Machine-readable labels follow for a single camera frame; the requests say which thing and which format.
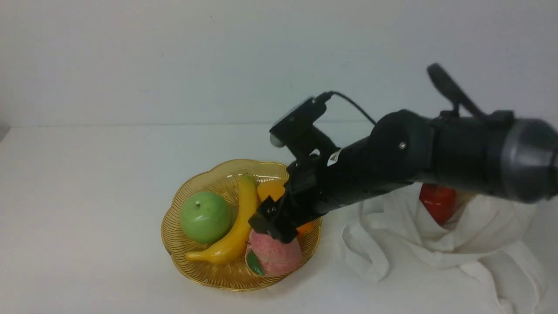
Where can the yellow banana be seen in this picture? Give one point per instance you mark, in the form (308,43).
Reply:
(233,245)

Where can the orange mango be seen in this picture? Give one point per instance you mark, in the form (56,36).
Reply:
(275,189)

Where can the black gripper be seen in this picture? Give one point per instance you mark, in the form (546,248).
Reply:
(321,183)

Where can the pink peach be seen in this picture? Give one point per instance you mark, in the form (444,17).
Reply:
(268,257)

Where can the green apple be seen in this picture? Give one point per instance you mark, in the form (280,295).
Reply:
(205,217)

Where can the white cloth tote bag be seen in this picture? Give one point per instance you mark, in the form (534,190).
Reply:
(485,226)

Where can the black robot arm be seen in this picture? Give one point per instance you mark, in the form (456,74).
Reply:
(501,156)

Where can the red apple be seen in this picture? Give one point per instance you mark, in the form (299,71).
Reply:
(439,201)

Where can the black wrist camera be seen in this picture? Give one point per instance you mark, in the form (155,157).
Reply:
(296,130)

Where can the amber ribbed glass plate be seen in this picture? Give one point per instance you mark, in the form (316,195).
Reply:
(221,179)

